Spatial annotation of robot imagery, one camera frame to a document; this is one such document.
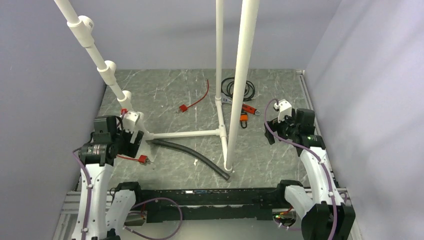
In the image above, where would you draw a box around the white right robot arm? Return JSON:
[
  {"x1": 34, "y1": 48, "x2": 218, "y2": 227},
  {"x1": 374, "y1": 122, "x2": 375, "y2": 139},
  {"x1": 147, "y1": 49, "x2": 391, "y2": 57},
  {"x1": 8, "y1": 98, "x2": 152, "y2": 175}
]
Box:
[{"x1": 264, "y1": 107, "x2": 356, "y2": 240}]

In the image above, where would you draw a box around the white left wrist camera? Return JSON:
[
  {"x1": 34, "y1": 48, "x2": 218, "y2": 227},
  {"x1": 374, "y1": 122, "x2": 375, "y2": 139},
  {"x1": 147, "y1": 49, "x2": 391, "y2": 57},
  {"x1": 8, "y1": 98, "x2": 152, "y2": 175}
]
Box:
[{"x1": 122, "y1": 111, "x2": 146, "y2": 133}]

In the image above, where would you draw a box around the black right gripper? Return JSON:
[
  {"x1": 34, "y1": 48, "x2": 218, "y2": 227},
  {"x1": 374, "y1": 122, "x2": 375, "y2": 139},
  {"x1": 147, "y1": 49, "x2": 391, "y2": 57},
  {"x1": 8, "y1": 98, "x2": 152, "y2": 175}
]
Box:
[{"x1": 264, "y1": 109, "x2": 299, "y2": 145}]

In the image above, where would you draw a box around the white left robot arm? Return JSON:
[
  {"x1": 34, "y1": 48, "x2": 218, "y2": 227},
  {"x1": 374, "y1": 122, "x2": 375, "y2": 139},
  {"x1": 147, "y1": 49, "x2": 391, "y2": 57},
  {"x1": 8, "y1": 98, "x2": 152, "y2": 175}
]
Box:
[{"x1": 71, "y1": 111, "x2": 144, "y2": 240}]

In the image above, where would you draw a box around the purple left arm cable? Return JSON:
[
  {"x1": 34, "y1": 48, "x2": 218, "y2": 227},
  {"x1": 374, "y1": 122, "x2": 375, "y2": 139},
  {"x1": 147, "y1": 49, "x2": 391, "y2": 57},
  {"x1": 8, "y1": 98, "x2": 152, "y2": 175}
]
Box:
[{"x1": 72, "y1": 148, "x2": 183, "y2": 240}]

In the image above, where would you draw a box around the coiled black cable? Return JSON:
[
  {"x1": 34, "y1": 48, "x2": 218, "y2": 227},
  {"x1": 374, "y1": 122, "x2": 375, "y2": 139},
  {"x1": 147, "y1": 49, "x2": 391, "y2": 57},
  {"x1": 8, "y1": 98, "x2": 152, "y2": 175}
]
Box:
[{"x1": 221, "y1": 77, "x2": 256, "y2": 102}]

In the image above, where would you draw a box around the black corrugated hose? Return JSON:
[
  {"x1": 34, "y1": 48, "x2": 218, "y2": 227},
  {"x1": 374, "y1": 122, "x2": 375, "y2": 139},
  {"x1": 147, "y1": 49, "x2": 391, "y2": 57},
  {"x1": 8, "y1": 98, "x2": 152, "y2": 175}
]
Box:
[{"x1": 151, "y1": 138, "x2": 231, "y2": 181}]

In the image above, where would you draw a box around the short red wire connector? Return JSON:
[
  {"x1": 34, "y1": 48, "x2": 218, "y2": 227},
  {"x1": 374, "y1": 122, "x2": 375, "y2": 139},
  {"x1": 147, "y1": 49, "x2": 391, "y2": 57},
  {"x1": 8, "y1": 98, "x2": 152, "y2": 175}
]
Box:
[{"x1": 117, "y1": 155, "x2": 152, "y2": 165}]

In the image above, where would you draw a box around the red wire with connector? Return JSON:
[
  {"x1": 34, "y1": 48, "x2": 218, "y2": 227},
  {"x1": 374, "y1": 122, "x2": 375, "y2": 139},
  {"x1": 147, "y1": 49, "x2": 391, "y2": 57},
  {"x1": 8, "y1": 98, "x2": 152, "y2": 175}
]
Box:
[{"x1": 179, "y1": 79, "x2": 210, "y2": 113}]

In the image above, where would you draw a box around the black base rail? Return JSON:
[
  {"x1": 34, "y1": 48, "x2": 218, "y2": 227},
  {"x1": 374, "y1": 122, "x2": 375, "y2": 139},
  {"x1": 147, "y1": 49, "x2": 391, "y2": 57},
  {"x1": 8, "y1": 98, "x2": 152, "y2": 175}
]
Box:
[{"x1": 130, "y1": 184, "x2": 294, "y2": 223}]

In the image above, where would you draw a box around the white PVC pipe frame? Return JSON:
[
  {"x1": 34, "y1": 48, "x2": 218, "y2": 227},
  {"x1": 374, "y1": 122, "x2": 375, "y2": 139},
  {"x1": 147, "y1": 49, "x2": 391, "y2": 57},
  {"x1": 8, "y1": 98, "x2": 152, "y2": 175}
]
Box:
[{"x1": 53, "y1": 0, "x2": 261, "y2": 173}]

